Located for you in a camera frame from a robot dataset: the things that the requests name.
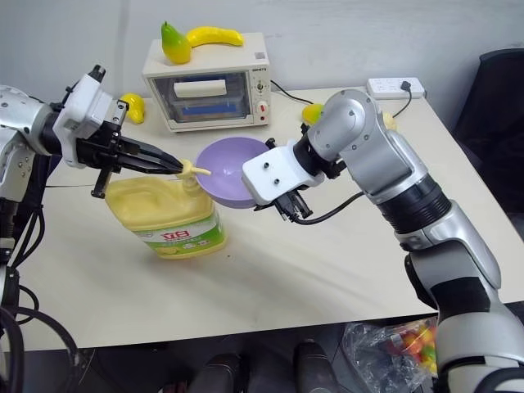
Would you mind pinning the black chair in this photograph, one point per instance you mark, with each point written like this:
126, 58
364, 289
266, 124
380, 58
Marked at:
495, 143

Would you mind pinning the clear bag of colourful toys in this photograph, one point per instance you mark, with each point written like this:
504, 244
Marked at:
380, 352

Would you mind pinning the pale yellow toy fruit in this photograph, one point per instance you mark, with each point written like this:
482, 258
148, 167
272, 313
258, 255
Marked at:
390, 121

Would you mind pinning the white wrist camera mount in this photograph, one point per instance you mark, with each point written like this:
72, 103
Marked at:
88, 106
274, 168

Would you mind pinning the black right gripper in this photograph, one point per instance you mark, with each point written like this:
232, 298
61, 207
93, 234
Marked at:
292, 204

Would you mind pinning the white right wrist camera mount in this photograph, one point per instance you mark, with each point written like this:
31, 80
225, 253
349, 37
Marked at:
274, 168

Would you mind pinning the yellow toy lemon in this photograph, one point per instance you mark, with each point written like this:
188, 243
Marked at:
134, 107

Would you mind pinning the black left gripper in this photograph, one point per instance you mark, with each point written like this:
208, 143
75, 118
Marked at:
98, 147

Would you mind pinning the yellow toy banana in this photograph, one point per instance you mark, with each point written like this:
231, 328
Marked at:
217, 34

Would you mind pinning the yellow green toy mango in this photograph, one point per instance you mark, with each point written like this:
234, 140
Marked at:
313, 114

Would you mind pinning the cream toaster oven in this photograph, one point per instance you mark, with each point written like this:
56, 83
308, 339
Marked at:
204, 61

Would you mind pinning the green yellow toy pear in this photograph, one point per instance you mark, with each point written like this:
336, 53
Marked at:
175, 45

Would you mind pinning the dark rounded shape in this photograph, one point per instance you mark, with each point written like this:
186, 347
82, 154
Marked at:
315, 368
221, 374

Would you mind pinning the yellow pump detergent bottle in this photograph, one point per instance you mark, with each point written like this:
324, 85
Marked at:
176, 221

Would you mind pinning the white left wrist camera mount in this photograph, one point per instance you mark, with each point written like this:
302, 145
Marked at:
88, 106

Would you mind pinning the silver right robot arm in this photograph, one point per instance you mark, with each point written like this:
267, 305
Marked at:
409, 163

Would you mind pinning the purple plastic bowl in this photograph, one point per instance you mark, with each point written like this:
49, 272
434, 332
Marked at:
229, 163

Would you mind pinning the white power strip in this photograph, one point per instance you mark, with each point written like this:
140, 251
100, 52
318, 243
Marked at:
389, 88

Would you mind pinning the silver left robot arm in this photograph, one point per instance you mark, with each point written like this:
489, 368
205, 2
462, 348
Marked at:
16, 118

